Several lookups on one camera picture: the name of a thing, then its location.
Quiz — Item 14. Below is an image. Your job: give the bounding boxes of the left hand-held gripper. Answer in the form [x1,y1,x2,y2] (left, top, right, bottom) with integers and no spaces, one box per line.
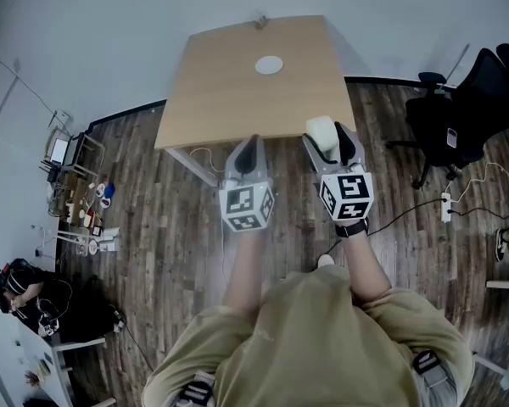
[218,135,277,234]

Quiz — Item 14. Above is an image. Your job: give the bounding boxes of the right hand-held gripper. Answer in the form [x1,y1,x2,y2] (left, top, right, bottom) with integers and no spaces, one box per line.
[301,121,375,224]

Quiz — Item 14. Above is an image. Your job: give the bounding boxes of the white item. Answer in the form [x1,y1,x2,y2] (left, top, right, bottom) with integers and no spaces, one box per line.
[305,115,341,153]

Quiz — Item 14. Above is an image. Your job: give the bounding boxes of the person's left forearm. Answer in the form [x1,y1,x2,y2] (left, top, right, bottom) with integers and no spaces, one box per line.
[221,226,277,315]

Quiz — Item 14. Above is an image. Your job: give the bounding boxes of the person's right forearm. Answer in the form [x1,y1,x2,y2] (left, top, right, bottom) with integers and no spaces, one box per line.
[341,230,394,305]

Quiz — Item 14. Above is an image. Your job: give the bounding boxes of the wooden table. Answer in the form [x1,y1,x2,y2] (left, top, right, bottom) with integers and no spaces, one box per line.
[154,14,358,151]

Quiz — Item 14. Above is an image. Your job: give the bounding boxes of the black wristwatch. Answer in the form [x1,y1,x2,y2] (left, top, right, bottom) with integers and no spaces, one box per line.
[334,218,370,239]

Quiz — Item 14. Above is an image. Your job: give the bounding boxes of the white round disc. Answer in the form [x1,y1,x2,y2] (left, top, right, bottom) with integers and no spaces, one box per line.
[254,54,285,75]

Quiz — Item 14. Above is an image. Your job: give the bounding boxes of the black office chair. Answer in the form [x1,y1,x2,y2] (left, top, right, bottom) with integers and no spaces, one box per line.
[384,42,509,191]

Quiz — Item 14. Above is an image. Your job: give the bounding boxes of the white power strip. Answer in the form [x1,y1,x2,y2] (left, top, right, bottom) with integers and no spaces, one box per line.
[439,192,453,224]

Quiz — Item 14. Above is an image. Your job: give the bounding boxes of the white cardboard box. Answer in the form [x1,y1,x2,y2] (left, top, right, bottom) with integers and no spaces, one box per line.
[96,226,121,254]

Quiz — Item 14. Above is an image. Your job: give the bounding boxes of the white metal rack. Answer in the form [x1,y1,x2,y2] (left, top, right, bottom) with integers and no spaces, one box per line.
[44,130,107,178]

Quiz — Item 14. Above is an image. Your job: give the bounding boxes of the wooden crate of clutter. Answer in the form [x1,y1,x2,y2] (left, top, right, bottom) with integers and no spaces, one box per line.
[59,170,97,228]

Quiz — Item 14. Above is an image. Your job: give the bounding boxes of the laptop with white screen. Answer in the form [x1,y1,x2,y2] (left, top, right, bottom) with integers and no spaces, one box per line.
[49,137,71,164]

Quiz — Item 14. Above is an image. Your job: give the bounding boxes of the person's tan sweatshirt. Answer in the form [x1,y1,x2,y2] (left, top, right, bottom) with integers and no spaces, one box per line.
[141,264,476,407]

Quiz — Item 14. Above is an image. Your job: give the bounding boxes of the thin white cable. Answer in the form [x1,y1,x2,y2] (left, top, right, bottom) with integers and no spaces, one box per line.
[188,146,222,187]

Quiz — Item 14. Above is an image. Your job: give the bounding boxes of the black power cable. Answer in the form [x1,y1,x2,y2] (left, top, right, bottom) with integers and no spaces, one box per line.
[324,197,509,256]

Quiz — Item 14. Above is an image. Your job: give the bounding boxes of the white charging cable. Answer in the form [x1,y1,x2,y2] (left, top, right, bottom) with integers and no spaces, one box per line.
[443,161,509,203]

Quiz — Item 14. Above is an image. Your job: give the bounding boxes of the grey backpack strap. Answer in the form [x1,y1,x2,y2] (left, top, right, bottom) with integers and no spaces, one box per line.
[410,348,458,402]
[178,370,216,407]

